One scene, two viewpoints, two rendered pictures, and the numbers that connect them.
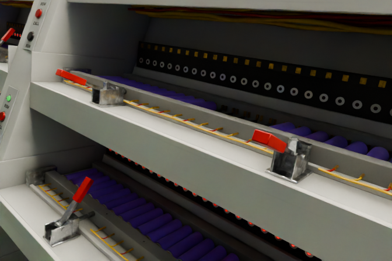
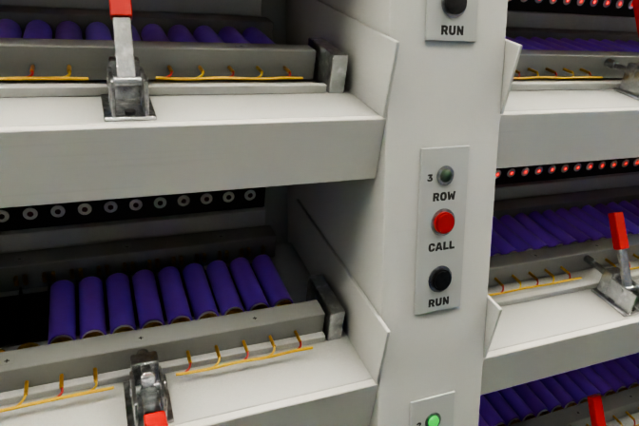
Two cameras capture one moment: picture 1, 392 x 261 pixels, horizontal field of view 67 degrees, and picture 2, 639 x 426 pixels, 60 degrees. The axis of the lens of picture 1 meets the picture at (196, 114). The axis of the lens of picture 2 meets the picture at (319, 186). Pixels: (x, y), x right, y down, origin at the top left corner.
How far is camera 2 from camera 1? 0.24 m
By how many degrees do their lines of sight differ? 60
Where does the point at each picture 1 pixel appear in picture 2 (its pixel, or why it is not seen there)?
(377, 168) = (227, 335)
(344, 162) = (194, 344)
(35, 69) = not seen: outside the picture
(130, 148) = not seen: outside the picture
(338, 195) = (215, 397)
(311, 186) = (186, 408)
